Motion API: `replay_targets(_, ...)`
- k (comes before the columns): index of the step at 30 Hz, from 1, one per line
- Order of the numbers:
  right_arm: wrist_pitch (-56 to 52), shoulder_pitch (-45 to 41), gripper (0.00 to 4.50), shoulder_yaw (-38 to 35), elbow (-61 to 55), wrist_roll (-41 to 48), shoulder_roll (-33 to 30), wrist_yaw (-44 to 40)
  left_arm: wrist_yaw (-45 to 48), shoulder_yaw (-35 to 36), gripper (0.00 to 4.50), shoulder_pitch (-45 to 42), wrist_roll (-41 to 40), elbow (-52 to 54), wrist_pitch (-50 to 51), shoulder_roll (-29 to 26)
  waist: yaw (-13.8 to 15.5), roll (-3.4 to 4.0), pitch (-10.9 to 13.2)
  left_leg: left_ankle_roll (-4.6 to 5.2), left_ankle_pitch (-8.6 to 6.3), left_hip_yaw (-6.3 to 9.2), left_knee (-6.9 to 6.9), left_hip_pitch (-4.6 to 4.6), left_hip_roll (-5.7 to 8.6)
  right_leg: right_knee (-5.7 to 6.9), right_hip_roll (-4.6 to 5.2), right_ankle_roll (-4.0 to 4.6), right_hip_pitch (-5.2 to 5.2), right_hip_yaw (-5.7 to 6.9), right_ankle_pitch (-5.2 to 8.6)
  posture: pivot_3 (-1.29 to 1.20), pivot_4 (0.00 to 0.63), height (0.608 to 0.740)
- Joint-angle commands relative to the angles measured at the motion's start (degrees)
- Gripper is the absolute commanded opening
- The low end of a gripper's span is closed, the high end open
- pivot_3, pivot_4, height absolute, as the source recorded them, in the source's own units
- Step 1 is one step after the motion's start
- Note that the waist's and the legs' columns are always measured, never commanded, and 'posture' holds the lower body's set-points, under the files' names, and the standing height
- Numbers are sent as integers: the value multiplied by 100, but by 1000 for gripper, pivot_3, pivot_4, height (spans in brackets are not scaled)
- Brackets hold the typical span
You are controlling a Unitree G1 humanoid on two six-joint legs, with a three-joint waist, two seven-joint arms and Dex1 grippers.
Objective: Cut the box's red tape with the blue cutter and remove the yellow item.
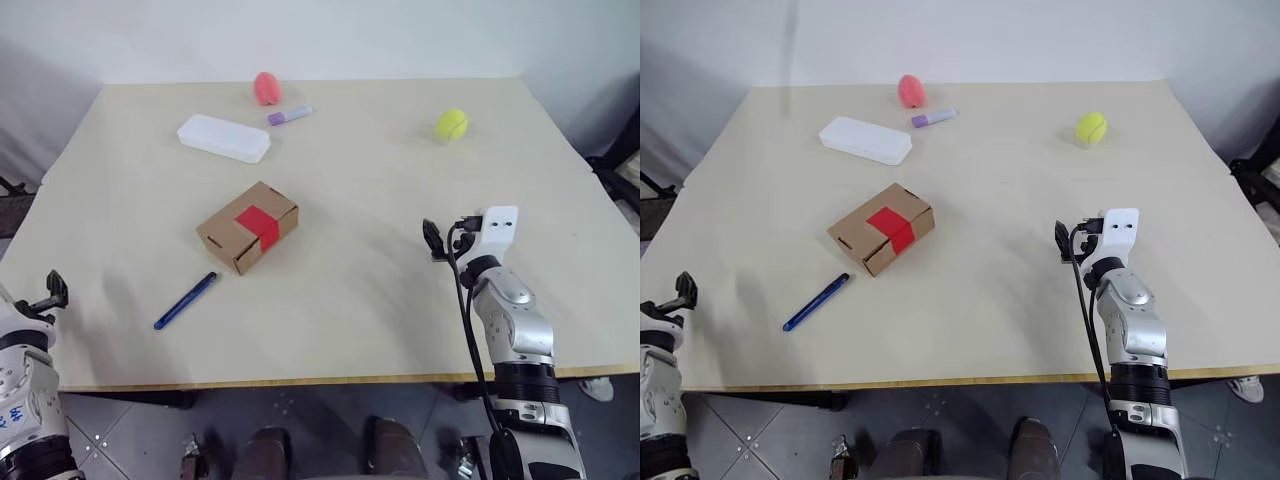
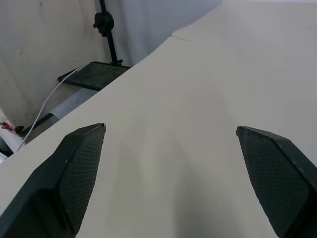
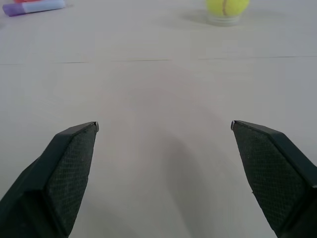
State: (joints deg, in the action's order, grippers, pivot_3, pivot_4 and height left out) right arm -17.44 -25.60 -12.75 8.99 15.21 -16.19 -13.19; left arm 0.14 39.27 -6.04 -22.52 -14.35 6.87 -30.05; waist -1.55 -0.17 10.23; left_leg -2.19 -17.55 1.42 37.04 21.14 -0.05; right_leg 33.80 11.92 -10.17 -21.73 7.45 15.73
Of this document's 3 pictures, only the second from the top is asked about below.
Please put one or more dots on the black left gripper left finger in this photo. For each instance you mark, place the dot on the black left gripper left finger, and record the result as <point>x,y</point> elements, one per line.
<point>49,188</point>

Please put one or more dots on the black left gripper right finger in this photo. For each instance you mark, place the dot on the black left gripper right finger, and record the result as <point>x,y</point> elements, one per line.
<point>280,178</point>

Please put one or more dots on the black stand pole with knob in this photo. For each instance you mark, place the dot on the black stand pole with knob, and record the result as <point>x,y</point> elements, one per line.
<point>112,44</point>

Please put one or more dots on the black stand base plate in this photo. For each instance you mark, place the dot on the black stand base plate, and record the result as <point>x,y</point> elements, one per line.
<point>96,74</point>

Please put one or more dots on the red clamp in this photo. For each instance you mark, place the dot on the red clamp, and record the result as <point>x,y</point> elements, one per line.
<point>10,127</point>

